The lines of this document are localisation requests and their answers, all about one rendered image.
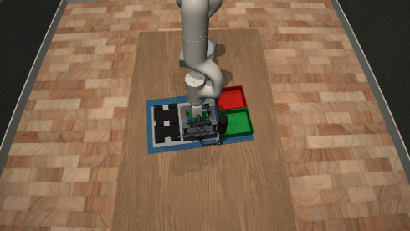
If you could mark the green circuit board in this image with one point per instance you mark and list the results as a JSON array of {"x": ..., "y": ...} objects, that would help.
[{"x": 203, "y": 118}]

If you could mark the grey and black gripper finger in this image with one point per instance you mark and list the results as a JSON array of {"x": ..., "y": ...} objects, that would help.
[{"x": 198, "y": 118}]

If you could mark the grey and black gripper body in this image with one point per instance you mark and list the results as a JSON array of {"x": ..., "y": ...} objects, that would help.
[{"x": 196, "y": 110}]

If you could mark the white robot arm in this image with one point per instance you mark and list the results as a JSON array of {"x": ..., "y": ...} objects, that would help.
[{"x": 195, "y": 15}]

